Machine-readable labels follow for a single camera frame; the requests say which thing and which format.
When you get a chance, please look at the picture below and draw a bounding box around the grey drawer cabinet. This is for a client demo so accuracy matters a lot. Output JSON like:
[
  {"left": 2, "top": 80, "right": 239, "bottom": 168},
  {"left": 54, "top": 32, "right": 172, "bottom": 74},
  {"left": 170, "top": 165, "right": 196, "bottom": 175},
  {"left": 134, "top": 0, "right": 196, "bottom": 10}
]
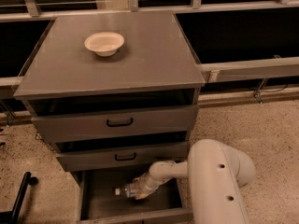
[{"left": 13, "top": 10, "right": 206, "bottom": 185}]

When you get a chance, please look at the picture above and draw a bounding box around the grey open bottom drawer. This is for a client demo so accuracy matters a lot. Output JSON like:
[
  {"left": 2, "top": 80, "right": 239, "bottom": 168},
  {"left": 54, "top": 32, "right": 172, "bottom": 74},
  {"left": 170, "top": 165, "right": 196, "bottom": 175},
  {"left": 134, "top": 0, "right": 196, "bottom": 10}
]
[{"left": 77, "top": 164, "right": 193, "bottom": 224}]

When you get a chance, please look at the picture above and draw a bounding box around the black metal stand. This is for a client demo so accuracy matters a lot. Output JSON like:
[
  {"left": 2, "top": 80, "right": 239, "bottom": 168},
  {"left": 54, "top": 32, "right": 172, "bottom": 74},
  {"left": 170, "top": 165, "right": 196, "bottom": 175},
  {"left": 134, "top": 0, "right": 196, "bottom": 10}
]
[{"left": 0, "top": 172, "right": 38, "bottom": 224}]

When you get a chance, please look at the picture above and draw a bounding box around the grey middle drawer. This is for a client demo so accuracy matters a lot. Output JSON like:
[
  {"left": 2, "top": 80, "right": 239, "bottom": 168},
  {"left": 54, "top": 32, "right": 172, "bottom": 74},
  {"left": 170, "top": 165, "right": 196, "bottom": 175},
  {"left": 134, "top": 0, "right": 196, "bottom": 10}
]
[{"left": 57, "top": 142, "right": 189, "bottom": 172}]

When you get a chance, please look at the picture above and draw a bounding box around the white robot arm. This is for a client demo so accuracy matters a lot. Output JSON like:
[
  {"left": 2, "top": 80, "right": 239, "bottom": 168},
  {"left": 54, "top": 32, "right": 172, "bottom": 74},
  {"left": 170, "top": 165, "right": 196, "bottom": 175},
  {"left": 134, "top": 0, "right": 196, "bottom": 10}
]
[{"left": 134, "top": 139, "right": 255, "bottom": 224}]

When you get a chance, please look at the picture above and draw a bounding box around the metal railing frame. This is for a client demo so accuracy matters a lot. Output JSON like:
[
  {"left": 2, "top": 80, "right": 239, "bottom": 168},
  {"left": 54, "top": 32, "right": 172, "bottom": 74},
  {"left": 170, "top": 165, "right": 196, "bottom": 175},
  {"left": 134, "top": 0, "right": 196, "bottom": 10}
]
[{"left": 1, "top": 0, "right": 298, "bottom": 116}]

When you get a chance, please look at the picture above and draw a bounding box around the white paper bowl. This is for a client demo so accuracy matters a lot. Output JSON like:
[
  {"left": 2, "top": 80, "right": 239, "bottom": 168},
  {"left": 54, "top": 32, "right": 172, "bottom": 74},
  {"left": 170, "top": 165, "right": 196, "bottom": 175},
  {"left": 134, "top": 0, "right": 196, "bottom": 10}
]
[{"left": 84, "top": 32, "right": 124, "bottom": 57}]

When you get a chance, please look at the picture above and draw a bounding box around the clear plastic water bottle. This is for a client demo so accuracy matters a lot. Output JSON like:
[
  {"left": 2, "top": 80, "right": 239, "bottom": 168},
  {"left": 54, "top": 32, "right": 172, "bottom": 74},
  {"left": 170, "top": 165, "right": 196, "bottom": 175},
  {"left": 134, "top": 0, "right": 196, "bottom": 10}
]
[{"left": 115, "top": 183, "right": 139, "bottom": 198}]

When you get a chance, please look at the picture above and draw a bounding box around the grey top drawer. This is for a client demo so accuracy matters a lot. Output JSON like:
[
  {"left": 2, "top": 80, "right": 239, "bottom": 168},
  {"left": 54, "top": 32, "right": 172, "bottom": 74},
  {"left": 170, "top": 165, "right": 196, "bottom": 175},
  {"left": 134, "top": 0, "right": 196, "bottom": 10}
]
[{"left": 33, "top": 105, "right": 198, "bottom": 143}]

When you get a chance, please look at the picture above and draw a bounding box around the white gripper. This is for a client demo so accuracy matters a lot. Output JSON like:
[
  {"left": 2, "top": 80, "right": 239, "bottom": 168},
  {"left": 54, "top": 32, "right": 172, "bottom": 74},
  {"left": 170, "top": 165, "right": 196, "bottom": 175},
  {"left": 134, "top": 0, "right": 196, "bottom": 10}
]
[{"left": 133, "top": 173, "right": 159, "bottom": 200}]

